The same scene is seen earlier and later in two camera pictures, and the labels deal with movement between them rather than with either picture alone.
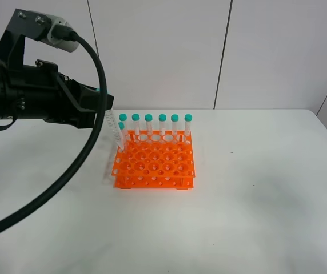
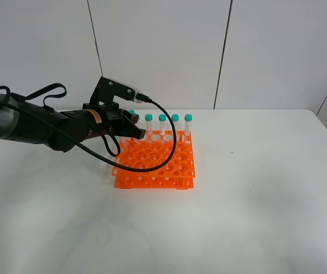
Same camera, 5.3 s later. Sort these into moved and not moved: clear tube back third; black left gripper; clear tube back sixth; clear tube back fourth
Moved: black left gripper
Not moved: clear tube back sixth; clear tube back fourth; clear tube back third
